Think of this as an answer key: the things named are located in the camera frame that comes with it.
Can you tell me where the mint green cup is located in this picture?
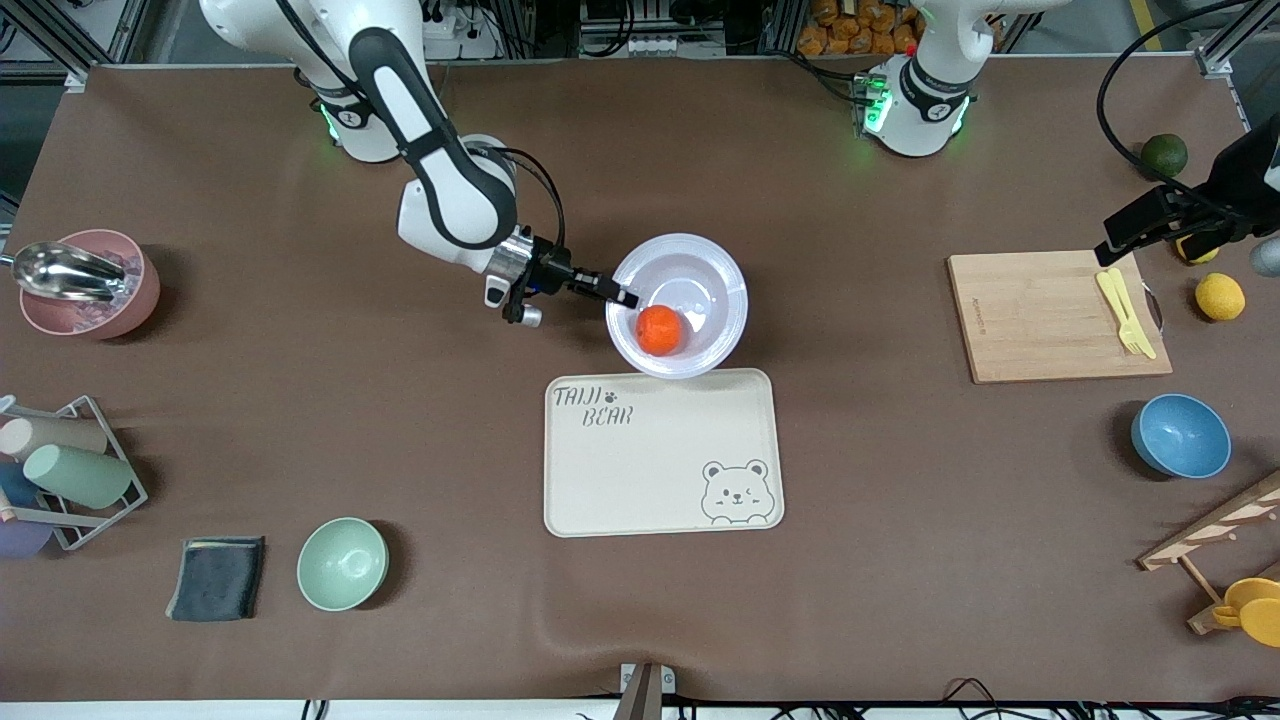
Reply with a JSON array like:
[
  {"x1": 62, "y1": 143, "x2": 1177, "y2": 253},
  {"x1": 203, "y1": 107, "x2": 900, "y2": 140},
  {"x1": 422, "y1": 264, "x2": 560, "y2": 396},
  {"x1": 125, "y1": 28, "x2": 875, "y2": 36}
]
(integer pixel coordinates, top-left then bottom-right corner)
[{"x1": 23, "y1": 444, "x2": 135, "y2": 510}]

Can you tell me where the dark green lime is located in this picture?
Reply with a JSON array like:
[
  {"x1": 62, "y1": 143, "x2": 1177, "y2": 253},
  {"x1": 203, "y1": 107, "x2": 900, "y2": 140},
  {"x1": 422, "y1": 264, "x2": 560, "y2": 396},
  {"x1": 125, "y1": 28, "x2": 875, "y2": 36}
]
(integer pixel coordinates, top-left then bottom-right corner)
[{"x1": 1141, "y1": 133, "x2": 1189, "y2": 181}]

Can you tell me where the cream tray with bear print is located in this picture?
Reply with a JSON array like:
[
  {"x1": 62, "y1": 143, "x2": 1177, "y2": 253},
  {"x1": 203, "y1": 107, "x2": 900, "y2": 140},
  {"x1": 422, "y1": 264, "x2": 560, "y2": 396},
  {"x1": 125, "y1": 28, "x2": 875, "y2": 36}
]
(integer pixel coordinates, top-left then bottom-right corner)
[{"x1": 543, "y1": 368, "x2": 785, "y2": 539}]

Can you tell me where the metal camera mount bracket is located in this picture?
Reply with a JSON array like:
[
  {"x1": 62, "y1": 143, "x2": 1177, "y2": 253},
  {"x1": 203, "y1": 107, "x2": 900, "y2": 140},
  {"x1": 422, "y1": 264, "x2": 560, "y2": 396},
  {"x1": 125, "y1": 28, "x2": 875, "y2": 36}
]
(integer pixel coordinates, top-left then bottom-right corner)
[{"x1": 612, "y1": 662, "x2": 676, "y2": 720}]

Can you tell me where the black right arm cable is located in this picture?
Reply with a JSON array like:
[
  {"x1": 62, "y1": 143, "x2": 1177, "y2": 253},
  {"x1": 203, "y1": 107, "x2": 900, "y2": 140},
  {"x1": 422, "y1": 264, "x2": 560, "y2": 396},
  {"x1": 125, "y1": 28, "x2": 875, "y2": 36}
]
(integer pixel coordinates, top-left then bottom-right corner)
[{"x1": 490, "y1": 148, "x2": 568, "y2": 269}]

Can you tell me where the metal scoop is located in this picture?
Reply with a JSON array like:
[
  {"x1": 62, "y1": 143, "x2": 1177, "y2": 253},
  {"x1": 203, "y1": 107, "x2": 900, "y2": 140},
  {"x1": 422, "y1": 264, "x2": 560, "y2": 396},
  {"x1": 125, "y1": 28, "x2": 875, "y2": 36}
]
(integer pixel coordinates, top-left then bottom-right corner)
[{"x1": 0, "y1": 241, "x2": 129, "y2": 303}]

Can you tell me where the wooden cutting board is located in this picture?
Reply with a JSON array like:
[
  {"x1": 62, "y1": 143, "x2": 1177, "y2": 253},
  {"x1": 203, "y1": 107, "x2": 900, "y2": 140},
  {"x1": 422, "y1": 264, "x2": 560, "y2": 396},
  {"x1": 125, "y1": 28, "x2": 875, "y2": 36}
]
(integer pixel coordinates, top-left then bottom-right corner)
[{"x1": 947, "y1": 249, "x2": 1173, "y2": 385}]

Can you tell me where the white power strip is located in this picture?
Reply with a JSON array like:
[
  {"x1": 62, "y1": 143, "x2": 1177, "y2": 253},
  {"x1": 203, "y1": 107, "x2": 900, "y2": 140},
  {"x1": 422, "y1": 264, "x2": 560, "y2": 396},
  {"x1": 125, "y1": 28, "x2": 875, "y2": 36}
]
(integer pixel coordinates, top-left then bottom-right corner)
[{"x1": 385, "y1": 0, "x2": 501, "y2": 61}]

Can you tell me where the white round plate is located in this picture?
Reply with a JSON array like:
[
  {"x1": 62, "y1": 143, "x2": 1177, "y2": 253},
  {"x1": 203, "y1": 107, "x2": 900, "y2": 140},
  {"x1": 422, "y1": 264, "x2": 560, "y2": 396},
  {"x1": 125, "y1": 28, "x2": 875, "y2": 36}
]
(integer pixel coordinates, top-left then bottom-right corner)
[{"x1": 605, "y1": 233, "x2": 749, "y2": 379}]

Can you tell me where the pink bowl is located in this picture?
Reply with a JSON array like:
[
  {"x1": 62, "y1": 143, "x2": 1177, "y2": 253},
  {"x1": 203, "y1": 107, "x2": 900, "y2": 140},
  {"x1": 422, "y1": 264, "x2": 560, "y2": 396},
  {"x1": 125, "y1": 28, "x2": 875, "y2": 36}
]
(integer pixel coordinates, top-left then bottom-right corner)
[{"x1": 20, "y1": 230, "x2": 161, "y2": 341}]

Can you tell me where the blue bowl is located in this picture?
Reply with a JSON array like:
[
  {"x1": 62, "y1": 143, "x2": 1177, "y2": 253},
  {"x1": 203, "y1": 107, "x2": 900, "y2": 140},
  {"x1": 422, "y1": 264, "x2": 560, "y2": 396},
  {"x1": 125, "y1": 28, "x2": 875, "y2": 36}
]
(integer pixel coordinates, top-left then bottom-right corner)
[{"x1": 1131, "y1": 393, "x2": 1233, "y2": 480}]

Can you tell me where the purple cup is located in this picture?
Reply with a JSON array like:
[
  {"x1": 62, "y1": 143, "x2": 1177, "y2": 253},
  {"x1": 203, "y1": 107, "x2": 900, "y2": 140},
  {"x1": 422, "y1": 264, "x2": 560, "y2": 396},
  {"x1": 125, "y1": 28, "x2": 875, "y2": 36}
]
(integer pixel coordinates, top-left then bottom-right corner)
[{"x1": 0, "y1": 520, "x2": 53, "y2": 559}]

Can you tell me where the dark grey folded cloth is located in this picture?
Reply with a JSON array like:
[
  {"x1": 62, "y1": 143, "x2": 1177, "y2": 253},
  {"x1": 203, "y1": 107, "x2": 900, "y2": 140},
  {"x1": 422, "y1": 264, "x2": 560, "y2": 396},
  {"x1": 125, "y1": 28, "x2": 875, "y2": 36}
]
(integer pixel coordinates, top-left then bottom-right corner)
[{"x1": 165, "y1": 536, "x2": 267, "y2": 623}]

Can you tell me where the blue cup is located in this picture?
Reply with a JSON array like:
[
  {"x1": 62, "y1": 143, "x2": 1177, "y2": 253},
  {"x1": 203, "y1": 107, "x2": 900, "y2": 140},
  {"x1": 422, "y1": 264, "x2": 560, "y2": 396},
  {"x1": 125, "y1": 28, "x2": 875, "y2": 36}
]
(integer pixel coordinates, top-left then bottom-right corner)
[{"x1": 0, "y1": 462, "x2": 41, "y2": 508}]

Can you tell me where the grey wire cup rack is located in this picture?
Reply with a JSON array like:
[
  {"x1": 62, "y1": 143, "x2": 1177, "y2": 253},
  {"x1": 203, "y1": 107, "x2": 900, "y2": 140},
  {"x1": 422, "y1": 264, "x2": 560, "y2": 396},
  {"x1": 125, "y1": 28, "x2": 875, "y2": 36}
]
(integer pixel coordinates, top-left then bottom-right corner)
[{"x1": 0, "y1": 395, "x2": 149, "y2": 552}]

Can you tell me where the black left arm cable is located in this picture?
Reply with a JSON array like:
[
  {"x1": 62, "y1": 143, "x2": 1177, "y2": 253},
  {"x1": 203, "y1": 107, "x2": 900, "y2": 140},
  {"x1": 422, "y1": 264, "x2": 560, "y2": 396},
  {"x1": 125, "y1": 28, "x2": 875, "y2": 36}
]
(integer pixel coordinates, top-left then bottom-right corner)
[{"x1": 1095, "y1": 0, "x2": 1280, "y2": 216}]

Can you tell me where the orange fruit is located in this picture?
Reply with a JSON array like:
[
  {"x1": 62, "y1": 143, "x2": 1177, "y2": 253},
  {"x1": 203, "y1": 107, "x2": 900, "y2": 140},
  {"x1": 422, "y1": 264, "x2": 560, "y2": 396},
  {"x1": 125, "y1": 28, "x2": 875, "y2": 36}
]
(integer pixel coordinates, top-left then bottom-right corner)
[{"x1": 636, "y1": 305, "x2": 686, "y2": 357}]

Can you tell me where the beige cup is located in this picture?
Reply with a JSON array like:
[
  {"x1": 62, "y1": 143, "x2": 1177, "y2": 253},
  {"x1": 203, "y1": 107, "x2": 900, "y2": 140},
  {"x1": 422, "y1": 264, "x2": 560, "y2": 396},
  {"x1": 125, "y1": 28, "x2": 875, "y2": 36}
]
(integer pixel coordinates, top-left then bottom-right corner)
[{"x1": 0, "y1": 416, "x2": 108, "y2": 461}]

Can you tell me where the wooden stand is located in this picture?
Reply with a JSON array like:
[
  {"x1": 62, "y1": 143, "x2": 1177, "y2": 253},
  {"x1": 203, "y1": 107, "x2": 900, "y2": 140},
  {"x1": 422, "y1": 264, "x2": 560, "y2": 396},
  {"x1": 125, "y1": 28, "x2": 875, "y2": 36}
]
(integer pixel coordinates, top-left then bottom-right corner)
[{"x1": 1138, "y1": 470, "x2": 1280, "y2": 636}]

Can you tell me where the light green bowl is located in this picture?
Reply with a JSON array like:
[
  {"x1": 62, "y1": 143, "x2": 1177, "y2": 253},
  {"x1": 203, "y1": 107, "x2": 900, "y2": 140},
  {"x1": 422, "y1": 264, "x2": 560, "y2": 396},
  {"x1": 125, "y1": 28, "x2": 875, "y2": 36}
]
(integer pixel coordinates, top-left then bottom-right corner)
[{"x1": 297, "y1": 517, "x2": 389, "y2": 612}]

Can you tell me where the yellow plastic fork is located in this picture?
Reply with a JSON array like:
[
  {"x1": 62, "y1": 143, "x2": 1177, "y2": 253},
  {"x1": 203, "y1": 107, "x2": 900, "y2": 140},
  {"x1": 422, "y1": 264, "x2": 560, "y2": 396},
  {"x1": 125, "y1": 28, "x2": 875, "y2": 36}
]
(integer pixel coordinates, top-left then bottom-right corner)
[{"x1": 1097, "y1": 270, "x2": 1147, "y2": 357}]

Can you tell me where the bag of orange fruits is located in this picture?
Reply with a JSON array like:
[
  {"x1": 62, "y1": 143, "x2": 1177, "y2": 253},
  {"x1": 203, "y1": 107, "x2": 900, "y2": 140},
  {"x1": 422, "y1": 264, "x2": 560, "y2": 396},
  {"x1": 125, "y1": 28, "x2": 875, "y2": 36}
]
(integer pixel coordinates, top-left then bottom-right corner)
[{"x1": 797, "y1": 0, "x2": 926, "y2": 58}]

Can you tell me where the aluminium frame profile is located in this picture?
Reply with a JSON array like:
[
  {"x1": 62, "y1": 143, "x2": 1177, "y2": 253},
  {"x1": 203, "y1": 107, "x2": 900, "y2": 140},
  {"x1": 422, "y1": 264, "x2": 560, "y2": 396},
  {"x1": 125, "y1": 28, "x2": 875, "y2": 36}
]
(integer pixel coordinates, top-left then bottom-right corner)
[{"x1": 1195, "y1": 0, "x2": 1280, "y2": 79}]

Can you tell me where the yellow mug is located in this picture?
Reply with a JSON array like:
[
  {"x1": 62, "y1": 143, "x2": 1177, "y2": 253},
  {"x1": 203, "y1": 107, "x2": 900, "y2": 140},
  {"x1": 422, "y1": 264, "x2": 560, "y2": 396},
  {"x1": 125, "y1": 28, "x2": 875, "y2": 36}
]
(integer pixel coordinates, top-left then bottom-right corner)
[{"x1": 1212, "y1": 577, "x2": 1280, "y2": 648}]

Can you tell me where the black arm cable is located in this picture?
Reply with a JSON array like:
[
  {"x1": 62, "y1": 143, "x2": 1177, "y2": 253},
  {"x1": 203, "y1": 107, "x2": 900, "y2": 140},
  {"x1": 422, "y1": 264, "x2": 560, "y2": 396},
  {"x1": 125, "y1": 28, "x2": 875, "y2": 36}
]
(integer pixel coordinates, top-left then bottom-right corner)
[
  {"x1": 490, "y1": 148, "x2": 568, "y2": 269},
  {"x1": 1095, "y1": 0, "x2": 1280, "y2": 216}
]

